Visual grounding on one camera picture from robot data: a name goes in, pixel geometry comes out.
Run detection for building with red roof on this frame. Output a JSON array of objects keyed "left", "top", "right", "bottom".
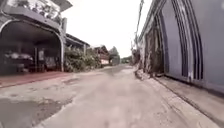
[{"left": 93, "top": 44, "right": 111, "bottom": 66}]

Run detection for grey concrete road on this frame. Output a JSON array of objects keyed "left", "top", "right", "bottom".
[{"left": 0, "top": 63, "right": 224, "bottom": 128}]

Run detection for green bushes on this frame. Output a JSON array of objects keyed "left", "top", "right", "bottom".
[{"left": 64, "top": 46, "right": 102, "bottom": 73}]

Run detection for low building with dark roof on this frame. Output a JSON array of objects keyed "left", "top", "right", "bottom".
[{"left": 65, "top": 32, "right": 92, "bottom": 56}]

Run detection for red paved forecourt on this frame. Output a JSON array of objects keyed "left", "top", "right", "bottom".
[{"left": 0, "top": 71, "right": 73, "bottom": 89}]

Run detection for building with arched carport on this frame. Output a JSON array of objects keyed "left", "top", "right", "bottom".
[{"left": 0, "top": 0, "right": 74, "bottom": 76}]

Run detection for concrete kerb strip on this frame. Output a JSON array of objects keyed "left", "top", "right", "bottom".
[{"left": 153, "top": 75, "right": 224, "bottom": 128}]

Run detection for overhead wires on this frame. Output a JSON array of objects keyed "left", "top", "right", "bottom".
[{"left": 133, "top": 0, "right": 146, "bottom": 44}]

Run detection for grey metal gate wall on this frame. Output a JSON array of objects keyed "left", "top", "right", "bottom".
[{"left": 134, "top": 0, "right": 224, "bottom": 95}]

